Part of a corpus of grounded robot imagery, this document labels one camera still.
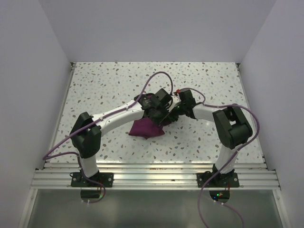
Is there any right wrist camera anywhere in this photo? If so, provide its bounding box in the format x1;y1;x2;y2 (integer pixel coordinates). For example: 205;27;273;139
174;88;197;107

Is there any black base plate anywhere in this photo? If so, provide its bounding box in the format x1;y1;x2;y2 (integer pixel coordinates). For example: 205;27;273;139
70;171;114;188
196;171;240;188

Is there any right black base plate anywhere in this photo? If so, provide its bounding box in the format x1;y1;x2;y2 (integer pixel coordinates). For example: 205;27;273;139
196;171;240;188

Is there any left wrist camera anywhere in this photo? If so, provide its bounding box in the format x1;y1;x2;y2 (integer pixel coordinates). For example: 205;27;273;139
155;89;181;109

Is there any purple cloth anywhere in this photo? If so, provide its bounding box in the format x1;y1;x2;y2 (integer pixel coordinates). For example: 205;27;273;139
129;93;172;139

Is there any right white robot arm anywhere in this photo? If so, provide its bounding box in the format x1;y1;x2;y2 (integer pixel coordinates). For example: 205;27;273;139
168;102;253;187

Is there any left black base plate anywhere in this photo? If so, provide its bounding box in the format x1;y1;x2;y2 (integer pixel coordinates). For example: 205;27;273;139
70;171;114;188

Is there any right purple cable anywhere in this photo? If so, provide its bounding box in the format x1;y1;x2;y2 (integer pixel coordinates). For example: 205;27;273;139
184;87;260;228

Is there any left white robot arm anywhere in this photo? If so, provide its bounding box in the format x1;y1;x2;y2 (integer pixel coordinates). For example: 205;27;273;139
70;96;175;187

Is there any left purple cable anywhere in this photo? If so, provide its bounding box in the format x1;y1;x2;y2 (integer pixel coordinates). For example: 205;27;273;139
42;71;174;205

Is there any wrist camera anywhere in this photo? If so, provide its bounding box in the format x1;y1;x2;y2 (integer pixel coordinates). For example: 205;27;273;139
155;89;181;109
174;88;197;107

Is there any purple cable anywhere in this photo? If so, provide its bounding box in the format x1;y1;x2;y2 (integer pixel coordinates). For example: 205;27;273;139
42;71;174;205
184;87;260;228

